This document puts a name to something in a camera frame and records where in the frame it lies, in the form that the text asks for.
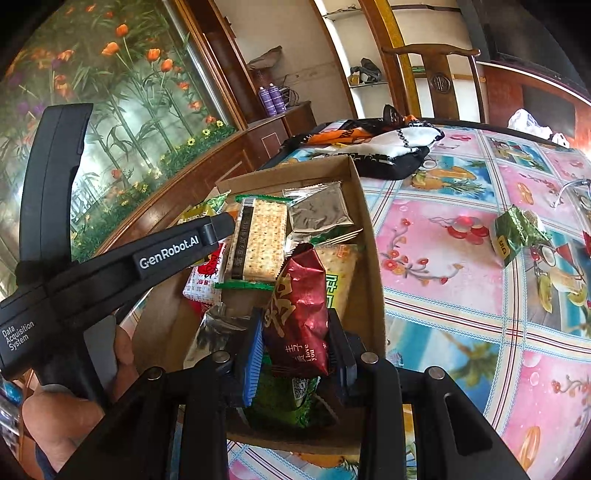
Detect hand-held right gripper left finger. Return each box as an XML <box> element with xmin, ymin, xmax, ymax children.
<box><xmin>58</xmin><ymin>308</ymin><xmax>265</xmax><ymax>480</ymax></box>

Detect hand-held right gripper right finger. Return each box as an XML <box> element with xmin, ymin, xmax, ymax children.
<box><xmin>328</xmin><ymin>314</ymin><xmax>529</xmax><ymax>480</ymax></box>

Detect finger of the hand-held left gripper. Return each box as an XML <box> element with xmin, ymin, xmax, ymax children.
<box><xmin>202</xmin><ymin>212</ymin><xmax>237</xmax><ymax>246</ymax></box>

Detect green-edged cracker packet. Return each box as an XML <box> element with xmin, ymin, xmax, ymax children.
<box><xmin>215</xmin><ymin>194</ymin><xmax>291</xmax><ymax>291</ymax></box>

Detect dark red snack packet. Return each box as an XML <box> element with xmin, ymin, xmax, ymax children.
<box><xmin>262</xmin><ymin>242</ymin><xmax>331</xmax><ymax>379</ymax></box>

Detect brown cardboard box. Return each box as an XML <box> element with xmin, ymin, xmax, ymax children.
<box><xmin>129</xmin><ymin>154</ymin><xmax>389</xmax><ymax>450</ymax></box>

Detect person's left hand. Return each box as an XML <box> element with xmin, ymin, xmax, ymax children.
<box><xmin>22</xmin><ymin>328</ymin><xmax>140</xmax><ymax>472</ymax></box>

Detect red and white snack packet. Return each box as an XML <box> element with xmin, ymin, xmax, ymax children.
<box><xmin>182</xmin><ymin>240</ymin><xmax>232</xmax><ymax>305</ymax></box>

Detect yellow-green cracker packet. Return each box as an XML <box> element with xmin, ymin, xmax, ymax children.
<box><xmin>316</xmin><ymin>242</ymin><xmax>365</xmax><ymax>312</ymax></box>

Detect printed tablecloth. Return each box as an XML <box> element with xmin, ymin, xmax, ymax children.
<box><xmin>226</xmin><ymin>117</ymin><xmax>591</xmax><ymax>480</ymax></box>

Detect wooden side cabinet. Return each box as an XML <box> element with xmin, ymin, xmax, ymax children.
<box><xmin>245</xmin><ymin>100</ymin><xmax>319</xmax><ymax>167</ymax></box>

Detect orange printed bag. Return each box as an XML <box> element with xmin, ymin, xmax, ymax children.
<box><xmin>302</xmin><ymin>121</ymin><xmax>370</xmax><ymax>146</ymax></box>

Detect brown cloth bundle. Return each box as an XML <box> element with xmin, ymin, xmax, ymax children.
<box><xmin>247</xmin><ymin>45</ymin><xmax>283</xmax><ymax>70</ymax></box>

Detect black and white cloth bag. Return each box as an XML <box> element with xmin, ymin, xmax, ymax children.
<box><xmin>295</xmin><ymin>117</ymin><xmax>446</xmax><ymax>181</ymax></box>

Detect wooden chair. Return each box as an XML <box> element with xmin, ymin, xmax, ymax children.
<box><xmin>381</xmin><ymin>44</ymin><xmax>490</xmax><ymax>123</ymax></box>

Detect purple-framed glasses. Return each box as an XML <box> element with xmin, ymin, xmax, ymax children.
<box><xmin>554</xmin><ymin>178</ymin><xmax>591</xmax><ymax>208</ymax></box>

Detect reddish wooden tv cabinet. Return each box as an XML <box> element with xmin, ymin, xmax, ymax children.
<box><xmin>480</xmin><ymin>62</ymin><xmax>591</xmax><ymax>148</ymax></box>

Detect black television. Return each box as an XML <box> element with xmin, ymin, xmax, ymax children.
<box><xmin>455</xmin><ymin>0</ymin><xmax>591</xmax><ymax>88</ymax></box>

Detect flower wall mural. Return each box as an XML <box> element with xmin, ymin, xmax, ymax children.
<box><xmin>0</xmin><ymin>0</ymin><xmax>241</xmax><ymax>273</ymax></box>

